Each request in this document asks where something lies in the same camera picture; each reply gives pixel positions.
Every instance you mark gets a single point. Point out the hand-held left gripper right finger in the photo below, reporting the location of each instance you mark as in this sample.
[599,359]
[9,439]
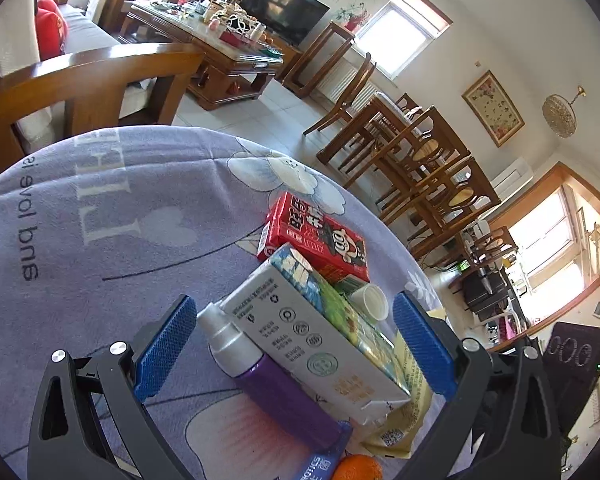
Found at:
[422,345]

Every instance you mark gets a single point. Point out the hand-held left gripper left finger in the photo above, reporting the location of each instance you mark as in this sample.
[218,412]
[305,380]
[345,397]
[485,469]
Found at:
[165,345]

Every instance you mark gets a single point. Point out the small white cup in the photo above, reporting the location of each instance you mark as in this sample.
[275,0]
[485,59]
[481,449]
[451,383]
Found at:
[372,302]

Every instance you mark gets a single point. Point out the green white carton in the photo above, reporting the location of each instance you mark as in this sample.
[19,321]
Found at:
[300,340]

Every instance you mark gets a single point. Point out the purple spray bottle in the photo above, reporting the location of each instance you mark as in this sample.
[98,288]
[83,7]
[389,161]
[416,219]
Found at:
[280,400]

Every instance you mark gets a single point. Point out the red milk carton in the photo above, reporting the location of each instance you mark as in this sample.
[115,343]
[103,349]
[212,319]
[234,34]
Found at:
[310,235]

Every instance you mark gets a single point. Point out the yellow packet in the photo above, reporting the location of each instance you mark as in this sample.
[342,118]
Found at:
[405,425]

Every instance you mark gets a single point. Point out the black armchair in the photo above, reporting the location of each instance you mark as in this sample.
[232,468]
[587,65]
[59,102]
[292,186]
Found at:
[485,290]

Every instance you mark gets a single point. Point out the wooden dining chair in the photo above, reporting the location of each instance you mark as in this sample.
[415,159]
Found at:
[490,245]
[465,195]
[430,135]
[360,85]

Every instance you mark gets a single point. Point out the orange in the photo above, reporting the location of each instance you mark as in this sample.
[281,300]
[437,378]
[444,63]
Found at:
[357,469]

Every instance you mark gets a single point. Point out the purple printed tablecloth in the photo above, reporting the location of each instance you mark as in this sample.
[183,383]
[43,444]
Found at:
[105,185]

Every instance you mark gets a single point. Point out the white standing air conditioner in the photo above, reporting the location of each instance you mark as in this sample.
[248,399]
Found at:
[512,177]

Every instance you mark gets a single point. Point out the crystal pendant lamp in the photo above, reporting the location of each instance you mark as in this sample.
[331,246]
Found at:
[560,112]

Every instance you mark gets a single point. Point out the framed flower picture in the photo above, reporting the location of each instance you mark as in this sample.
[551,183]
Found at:
[492,107]

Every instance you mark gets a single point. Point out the wooden coffee table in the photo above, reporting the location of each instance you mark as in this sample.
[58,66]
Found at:
[220,70]

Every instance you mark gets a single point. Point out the wooden sofa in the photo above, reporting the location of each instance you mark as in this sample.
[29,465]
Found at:
[80,75]

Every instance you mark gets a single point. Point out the window with roller blind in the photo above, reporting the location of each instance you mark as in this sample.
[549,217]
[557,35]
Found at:
[400,35]

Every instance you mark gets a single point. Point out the tall wooden side table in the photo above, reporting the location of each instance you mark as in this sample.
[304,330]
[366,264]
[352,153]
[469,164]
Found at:
[325,40]

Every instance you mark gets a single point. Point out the red flower vase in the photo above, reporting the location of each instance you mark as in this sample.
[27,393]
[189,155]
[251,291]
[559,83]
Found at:
[355,20]

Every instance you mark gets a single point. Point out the red cushion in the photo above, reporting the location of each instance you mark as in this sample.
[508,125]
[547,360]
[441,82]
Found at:
[52,30]

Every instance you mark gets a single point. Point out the black television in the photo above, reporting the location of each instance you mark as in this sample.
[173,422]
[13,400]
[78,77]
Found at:
[285,10]

